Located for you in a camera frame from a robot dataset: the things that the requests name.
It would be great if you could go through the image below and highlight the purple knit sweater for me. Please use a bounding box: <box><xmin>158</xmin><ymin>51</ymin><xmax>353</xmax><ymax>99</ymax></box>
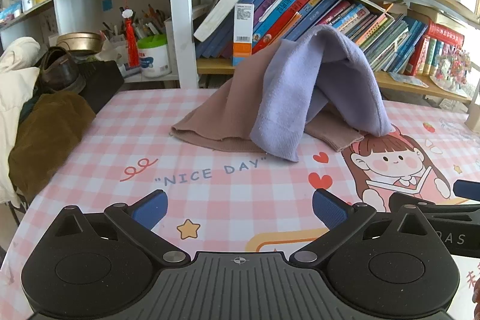
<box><xmin>249</xmin><ymin>24</ymin><xmax>393</xmax><ymax>162</ymax></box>

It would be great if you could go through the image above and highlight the bunch of pens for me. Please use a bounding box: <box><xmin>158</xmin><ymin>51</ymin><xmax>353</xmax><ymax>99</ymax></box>
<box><xmin>99</xmin><ymin>3</ymin><xmax>167</xmax><ymax>41</ymax></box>

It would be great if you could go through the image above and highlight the thick white book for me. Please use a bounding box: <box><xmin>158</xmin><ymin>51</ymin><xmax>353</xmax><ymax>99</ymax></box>
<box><xmin>193</xmin><ymin>0</ymin><xmax>256</xmax><ymax>42</ymax></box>

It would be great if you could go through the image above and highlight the tan knit garment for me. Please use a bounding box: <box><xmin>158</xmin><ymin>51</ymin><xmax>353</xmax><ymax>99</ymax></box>
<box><xmin>170</xmin><ymin>40</ymin><xmax>365</xmax><ymax>154</ymax></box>

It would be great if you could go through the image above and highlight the white puffy jacket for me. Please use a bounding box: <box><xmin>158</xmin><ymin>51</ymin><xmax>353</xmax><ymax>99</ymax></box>
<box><xmin>0</xmin><ymin>37</ymin><xmax>42</xmax><ymax>208</ymax></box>

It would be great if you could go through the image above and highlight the row of colourful books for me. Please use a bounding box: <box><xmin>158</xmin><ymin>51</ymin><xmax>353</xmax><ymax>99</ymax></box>
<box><xmin>195</xmin><ymin>0</ymin><xmax>467</xmax><ymax>77</ymax></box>

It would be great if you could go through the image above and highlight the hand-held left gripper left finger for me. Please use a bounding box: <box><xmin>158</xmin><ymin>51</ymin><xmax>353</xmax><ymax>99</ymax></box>
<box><xmin>52</xmin><ymin>190</ymin><xmax>190</xmax><ymax>268</ymax></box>

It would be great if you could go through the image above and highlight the red tassel ornament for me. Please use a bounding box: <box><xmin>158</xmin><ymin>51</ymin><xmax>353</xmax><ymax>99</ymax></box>
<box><xmin>121</xmin><ymin>7</ymin><xmax>140</xmax><ymax>69</ymax></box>

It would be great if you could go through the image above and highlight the black box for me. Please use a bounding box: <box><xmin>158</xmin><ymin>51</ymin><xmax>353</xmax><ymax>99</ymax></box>
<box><xmin>77</xmin><ymin>59</ymin><xmax>125</xmax><ymax>114</ymax></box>

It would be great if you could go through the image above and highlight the white wooden bookshelf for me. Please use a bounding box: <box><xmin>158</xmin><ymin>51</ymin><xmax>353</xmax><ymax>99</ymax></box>
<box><xmin>0</xmin><ymin>0</ymin><xmax>480</xmax><ymax>114</ymax></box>

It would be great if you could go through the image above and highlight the white tub with green lid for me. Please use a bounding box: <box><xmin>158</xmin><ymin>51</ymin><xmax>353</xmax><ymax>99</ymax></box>
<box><xmin>137</xmin><ymin>34</ymin><xmax>172</xmax><ymax>78</ymax></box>

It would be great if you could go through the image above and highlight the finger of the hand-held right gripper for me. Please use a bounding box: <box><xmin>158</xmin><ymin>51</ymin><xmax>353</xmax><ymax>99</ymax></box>
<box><xmin>389</xmin><ymin>193</ymin><xmax>480</xmax><ymax>224</ymax></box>
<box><xmin>453</xmin><ymin>179</ymin><xmax>480</xmax><ymax>201</ymax></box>

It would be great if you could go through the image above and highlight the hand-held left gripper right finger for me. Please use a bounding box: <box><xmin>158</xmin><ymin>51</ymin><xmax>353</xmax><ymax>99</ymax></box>
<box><xmin>289</xmin><ymin>188</ymin><xmax>436</xmax><ymax>268</ymax></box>

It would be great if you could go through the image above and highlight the pink checked tablecloth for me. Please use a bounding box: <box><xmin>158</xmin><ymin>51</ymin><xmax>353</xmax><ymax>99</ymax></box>
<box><xmin>0</xmin><ymin>88</ymin><xmax>480</xmax><ymax>320</ymax></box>

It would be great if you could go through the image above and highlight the colourful paper decoration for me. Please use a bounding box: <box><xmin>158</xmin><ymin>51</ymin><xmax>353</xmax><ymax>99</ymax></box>
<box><xmin>431</xmin><ymin>43</ymin><xmax>471</xmax><ymax>96</ymax></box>

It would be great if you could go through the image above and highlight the light blue booklet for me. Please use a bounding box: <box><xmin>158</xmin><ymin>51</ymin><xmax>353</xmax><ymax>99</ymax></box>
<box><xmin>388</xmin><ymin>72</ymin><xmax>429</xmax><ymax>88</ymax></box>

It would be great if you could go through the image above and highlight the tall orange white carton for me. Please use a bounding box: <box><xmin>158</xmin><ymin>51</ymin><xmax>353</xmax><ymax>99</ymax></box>
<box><xmin>232</xmin><ymin>4</ymin><xmax>255</xmax><ymax>67</ymax></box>

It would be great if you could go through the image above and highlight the brown leather shoe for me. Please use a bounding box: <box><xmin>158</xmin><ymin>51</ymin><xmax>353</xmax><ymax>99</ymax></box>
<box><xmin>35</xmin><ymin>46</ymin><xmax>87</xmax><ymax>94</ymax></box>

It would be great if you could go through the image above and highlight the brown corduroy cloth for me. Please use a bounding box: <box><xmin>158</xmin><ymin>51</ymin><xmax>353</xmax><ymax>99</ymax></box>
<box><xmin>8</xmin><ymin>92</ymin><xmax>97</xmax><ymax>206</ymax></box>

